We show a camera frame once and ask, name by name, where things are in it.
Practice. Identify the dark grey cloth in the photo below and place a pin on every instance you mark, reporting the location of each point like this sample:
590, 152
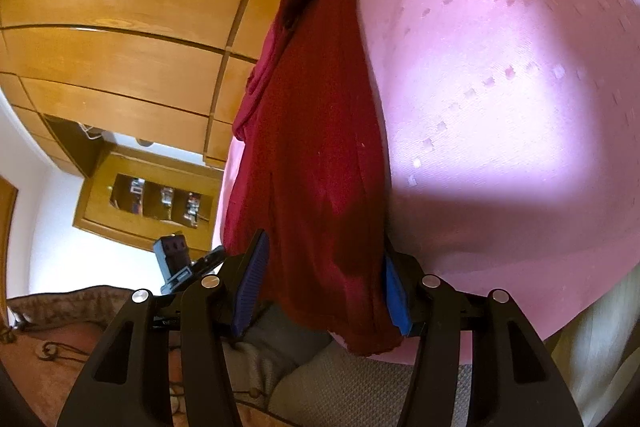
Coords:
285, 332

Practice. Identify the small shelf ornament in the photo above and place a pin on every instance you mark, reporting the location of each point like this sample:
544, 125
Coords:
193, 207
166, 197
136, 193

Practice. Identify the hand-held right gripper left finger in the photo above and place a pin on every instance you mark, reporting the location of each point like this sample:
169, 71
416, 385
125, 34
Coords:
250, 287

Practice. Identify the wooden wardrobe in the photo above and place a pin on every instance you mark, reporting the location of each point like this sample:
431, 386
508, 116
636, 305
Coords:
125, 57

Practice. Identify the wooden wall shelf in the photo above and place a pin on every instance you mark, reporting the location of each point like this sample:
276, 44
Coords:
100, 202

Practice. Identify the pink patterned bedsheet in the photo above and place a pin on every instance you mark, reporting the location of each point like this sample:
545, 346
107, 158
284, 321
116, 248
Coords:
500, 132

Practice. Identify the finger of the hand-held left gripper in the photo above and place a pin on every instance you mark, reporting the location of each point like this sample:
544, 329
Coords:
165, 259
210, 259

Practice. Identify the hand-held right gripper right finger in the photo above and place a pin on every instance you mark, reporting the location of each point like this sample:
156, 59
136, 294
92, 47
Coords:
397, 302

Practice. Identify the grey knit pillow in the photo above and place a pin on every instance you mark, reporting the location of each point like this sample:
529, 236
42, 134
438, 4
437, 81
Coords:
350, 392

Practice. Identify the dark red shirt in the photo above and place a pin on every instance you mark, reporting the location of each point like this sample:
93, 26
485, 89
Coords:
310, 157

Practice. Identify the wooden door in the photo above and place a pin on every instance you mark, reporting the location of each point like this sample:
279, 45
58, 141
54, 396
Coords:
6, 237

